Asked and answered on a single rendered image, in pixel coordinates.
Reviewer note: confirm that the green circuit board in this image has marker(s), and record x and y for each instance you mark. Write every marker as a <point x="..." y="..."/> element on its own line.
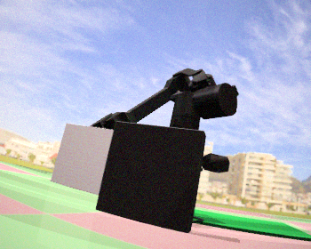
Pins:
<point x="267" y="228"/>

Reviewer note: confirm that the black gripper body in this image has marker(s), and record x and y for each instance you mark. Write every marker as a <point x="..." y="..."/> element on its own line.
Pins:
<point x="211" y="162"/>

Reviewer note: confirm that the black square panel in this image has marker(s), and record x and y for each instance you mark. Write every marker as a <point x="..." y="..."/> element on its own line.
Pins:
<point x="152" y="174"/>

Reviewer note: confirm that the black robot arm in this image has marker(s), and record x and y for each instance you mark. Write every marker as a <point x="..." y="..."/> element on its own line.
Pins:
<point x="199" y="97"/>

